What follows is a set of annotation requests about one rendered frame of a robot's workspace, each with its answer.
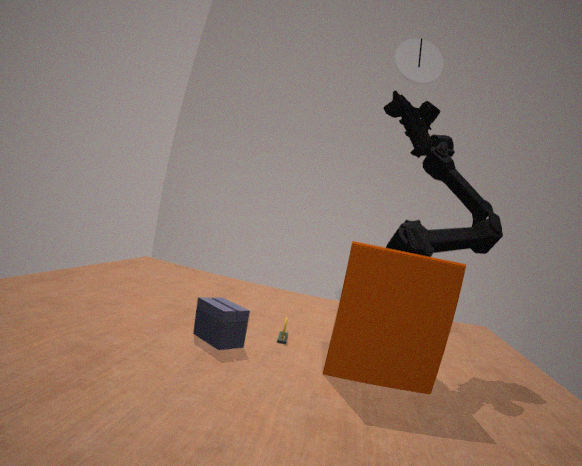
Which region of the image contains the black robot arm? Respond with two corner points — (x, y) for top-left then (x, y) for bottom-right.
(386, 101), (503, 257)

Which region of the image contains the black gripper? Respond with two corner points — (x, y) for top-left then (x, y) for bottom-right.
(383, 91), (429, 139)

